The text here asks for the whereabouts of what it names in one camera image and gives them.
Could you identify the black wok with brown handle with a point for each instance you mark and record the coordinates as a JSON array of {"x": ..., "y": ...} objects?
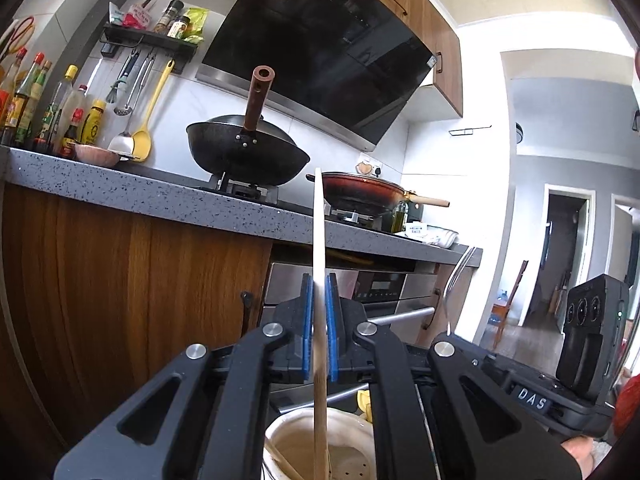
[{"x": 245, "y": 147}]

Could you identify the red-brown pan with wooden handle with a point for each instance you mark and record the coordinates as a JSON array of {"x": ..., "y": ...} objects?
[{"x": 368, "y": 196}]

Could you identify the black wall spice shelf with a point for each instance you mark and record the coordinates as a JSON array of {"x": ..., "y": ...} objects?
[{"x": 178, "y": 50}]

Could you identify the black range hood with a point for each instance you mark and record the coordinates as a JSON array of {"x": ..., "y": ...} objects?
[{"x": 346, "y": 67}]

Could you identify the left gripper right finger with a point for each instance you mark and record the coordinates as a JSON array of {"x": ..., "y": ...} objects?
[{"x": 434, "y": 414}]

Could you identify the stainless steel built-in oven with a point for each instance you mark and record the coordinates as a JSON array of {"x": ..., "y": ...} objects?
[{"x": 410, "y": 295}]

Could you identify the right hand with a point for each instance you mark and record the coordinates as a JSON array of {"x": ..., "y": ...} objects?
[{"x": 587, "y": 452}]

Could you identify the yellow cap sauce bottle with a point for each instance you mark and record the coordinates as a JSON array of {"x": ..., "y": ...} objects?
[{"x": 93, "y": 122}]

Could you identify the grey speckled countertop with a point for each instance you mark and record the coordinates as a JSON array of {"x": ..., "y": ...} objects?
[{"x": 170, "y": 201}]

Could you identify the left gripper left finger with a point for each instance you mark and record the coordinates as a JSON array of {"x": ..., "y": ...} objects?
[{"x": 202, "y": 416}]

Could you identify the yellow duck utensil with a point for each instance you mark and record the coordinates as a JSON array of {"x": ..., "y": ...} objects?
[{"x": 365, "y": 405}]

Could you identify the wooden lower cabinet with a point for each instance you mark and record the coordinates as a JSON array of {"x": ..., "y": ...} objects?
[{"x": 95, "y": 301}]

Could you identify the red cap soy sauce bottle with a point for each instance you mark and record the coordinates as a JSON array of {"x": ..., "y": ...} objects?
[{"x": 68, "y": 141}]

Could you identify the olive oil bottle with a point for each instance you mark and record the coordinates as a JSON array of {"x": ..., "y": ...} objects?
[{"x": 399, "y": 217}]

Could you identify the yellow spatula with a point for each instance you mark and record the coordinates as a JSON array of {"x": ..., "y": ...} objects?
[{"x": 142, "y": 136}]

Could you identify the pink bowl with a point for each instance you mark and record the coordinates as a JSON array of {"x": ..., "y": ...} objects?
[{"x": 93, "y": 155}]

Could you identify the wooden chopstick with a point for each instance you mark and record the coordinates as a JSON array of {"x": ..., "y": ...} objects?
[
  {"x": 281, "y": 461},
  {"x": 320, "y": 343}
]

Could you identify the wooden chopstick in holder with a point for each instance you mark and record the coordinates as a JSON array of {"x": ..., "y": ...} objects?
[{"x": 281, "y": 461}]

